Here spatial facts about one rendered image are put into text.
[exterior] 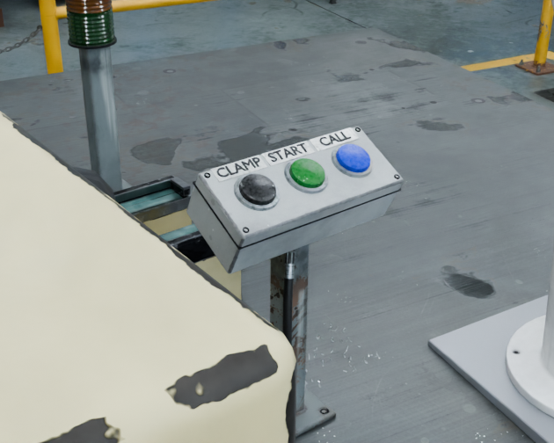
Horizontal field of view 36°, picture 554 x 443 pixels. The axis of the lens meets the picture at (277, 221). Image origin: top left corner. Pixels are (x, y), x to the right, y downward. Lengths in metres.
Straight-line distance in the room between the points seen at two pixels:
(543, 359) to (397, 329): 0.17
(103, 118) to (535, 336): 0.63
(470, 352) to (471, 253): 0.23
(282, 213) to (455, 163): 0.75
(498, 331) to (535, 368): 0.08
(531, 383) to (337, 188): 0.31
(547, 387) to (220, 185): 0.40
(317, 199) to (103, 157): 0.59
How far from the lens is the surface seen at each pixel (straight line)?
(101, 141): 1.21
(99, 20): 1.15
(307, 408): 0.86
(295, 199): 0.68
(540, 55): 4.49
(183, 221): 1.01
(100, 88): 1.19
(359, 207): 0.72
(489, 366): 0.93
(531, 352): 0.94
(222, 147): 1.41
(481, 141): 1.48
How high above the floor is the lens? 1.37
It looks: 29 degrees down
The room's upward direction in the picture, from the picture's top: 1 degrees clockwise
